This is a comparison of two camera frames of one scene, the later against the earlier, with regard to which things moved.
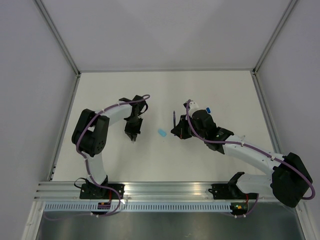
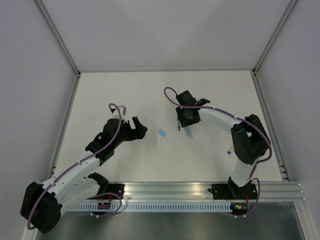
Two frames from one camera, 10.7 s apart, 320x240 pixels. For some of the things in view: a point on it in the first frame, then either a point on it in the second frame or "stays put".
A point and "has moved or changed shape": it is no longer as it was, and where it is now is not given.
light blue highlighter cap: (161, 132) stays put
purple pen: (174, 120) has moved or changed shape
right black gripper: (180, 129) → (183, 121)
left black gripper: (133, 133) → (139, 134)
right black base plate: (224, 191) stays put
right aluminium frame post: (273, 37) stays put
